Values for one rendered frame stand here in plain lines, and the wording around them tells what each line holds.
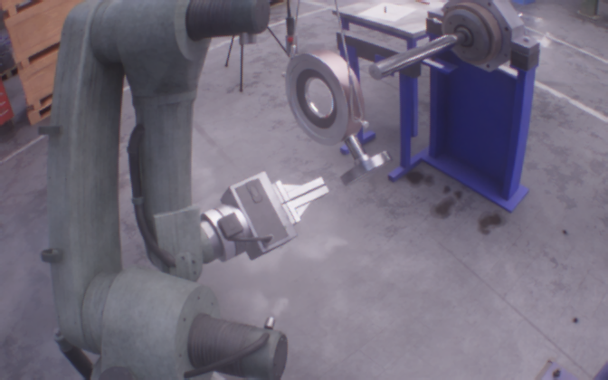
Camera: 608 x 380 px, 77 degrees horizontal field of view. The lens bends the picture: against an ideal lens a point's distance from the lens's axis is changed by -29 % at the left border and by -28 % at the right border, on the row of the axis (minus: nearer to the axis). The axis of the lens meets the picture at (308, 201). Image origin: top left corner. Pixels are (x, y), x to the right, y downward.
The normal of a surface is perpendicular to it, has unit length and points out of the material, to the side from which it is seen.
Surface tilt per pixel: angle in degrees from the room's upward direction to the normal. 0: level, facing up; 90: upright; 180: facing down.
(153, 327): 29
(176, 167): 80
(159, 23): 74
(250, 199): 41
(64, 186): 55
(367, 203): 0
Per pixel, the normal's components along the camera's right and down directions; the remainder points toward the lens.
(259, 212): 0.39, -0.29
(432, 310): -0.08, -0.76
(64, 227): -0.23, 0.10
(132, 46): -0.18, 0.72
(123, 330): -0.14, -0.18
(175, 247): 0.59, 0.26
